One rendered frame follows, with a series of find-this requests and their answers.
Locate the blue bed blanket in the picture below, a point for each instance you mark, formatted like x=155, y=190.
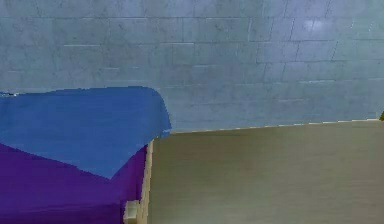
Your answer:
x=80, y=130

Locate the green house plant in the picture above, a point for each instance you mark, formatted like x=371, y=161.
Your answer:
x=382, y=116

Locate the purple bed with wooden frame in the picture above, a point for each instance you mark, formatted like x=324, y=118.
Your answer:
x=50, y=193

